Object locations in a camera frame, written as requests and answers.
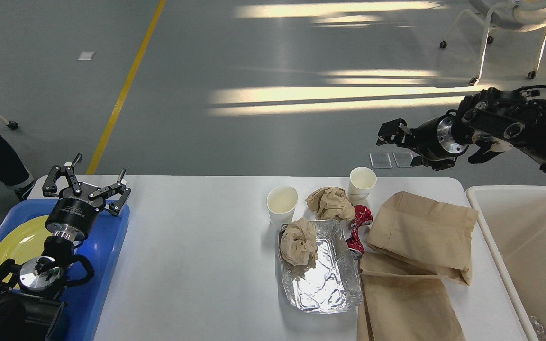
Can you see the white paper cup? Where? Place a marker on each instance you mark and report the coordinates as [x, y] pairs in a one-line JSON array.
[[281, 203], [361, 182]]

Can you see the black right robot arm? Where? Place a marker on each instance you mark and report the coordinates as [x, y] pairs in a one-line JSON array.
[[493, 120]]

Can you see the yellow round plate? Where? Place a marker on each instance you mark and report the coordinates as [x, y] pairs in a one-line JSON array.
[[25, 241]]

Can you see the aluminium foil tray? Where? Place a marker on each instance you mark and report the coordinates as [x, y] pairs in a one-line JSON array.
[[331, 283]]

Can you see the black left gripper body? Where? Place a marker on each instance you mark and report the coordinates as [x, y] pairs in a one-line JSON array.
[[73, 217]]

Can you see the brown paper bag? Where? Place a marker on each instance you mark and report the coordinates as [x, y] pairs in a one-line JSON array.
[[431, 235], [402, 302]]

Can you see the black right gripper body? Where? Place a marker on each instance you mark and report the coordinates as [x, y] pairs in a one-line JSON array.
[[435, 141]]

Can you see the brown paper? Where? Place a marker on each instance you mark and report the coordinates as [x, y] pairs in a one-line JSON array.
[[298, 243]]

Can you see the crumpled brown paper ball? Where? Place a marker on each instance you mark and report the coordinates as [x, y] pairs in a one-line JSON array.
[[331, 203]]

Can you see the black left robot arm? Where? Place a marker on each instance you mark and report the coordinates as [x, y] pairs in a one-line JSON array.
[[59, 294]]

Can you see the white chair on casters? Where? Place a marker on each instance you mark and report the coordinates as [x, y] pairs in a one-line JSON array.
[[511, 15]]

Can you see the white plastic bin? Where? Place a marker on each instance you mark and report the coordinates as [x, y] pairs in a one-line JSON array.
[[513, 222]]

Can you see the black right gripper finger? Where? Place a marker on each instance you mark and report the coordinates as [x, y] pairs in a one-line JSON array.
[[437, 164], [396, 132]]

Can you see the blue plastic tray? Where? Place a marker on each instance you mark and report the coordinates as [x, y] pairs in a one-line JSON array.
[[102, 248]]

